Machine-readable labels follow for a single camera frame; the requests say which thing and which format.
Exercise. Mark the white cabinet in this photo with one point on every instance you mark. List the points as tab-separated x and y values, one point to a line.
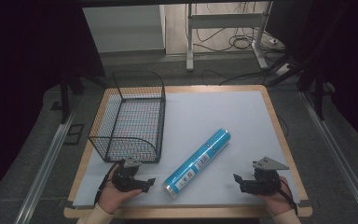
124	28

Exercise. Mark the black floor plate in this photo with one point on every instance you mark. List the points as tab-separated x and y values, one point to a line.
74	133

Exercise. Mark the black stand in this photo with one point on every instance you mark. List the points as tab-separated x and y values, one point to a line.
65	93
310	74

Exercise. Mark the white power strip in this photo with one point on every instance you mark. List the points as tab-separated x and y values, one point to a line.
283	69

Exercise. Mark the aluminium floor rail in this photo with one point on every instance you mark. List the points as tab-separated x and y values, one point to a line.
338	155
45	169

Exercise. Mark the white metal desk frame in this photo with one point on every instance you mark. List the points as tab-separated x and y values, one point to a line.
227	31

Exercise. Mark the person's left hand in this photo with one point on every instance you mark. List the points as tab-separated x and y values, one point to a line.
115	196

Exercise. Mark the person's right hand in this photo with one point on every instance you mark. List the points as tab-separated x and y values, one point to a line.
276	199

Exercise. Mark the blue cylindrical can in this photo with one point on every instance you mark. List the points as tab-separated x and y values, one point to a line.
195	162

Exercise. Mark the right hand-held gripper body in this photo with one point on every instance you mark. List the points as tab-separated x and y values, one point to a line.
264	177

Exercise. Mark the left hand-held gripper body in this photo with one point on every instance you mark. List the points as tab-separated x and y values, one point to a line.
126	178

